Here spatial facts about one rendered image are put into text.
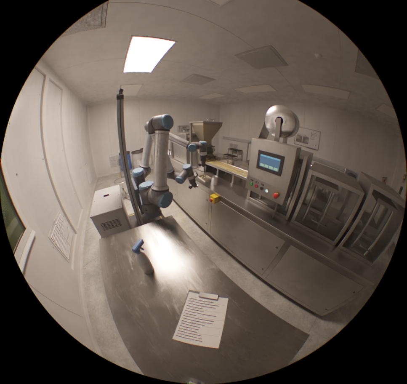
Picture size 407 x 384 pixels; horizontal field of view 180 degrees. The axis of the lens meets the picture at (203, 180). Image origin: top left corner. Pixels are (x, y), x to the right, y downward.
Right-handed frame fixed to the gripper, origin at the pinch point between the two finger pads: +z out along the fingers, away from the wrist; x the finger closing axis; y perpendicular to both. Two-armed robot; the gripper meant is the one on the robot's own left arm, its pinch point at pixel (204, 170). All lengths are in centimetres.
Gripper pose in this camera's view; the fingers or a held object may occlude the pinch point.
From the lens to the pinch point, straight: 164.4
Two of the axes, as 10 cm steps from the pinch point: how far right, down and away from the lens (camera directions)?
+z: -0.1, 9.1, 4.1
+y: -9.4, 1.3, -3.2
